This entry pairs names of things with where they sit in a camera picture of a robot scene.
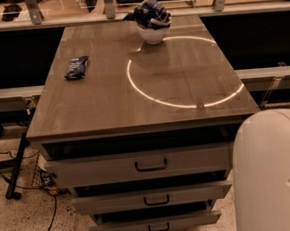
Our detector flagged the top grey drawer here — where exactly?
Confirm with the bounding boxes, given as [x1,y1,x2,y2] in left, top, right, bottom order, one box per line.
[46,142,232,188]

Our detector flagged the middle grey drawer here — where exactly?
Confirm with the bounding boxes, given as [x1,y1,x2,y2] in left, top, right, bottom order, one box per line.
[72,180,232,216]

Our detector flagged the wire basket with snack bags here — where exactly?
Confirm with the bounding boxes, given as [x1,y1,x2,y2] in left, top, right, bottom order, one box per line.
[31,155,62,196]

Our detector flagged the bottom grey drawer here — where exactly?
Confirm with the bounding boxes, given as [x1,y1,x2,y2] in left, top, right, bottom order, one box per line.
[89,210,221,231]

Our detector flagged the large blue chip bag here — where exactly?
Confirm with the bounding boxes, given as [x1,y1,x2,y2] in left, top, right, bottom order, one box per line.
[123,0,171,30]

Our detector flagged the white bowl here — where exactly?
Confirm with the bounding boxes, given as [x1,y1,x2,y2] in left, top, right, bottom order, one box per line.
[137,24,170,45]

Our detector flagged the grey drawer cabinet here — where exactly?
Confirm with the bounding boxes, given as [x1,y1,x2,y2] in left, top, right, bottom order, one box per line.
[27,15,258,227]

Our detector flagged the grey drawer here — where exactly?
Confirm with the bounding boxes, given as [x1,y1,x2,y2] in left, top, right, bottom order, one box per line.
[89,210,221,231]
[46,142,232,188]
[72,180,232,216]

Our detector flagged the black floor cable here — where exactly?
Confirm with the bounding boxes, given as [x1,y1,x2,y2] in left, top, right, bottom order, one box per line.
[0,128,60,231]

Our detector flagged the black stand leg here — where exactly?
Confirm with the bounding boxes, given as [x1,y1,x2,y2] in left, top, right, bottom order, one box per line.
[6,133,28,200]

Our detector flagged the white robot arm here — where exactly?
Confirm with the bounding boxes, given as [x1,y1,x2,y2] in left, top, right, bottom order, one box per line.
[232,109,290,231]

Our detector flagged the small dark blue snack bag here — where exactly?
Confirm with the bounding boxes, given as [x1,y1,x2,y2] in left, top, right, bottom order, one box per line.
[65,56,89,80]

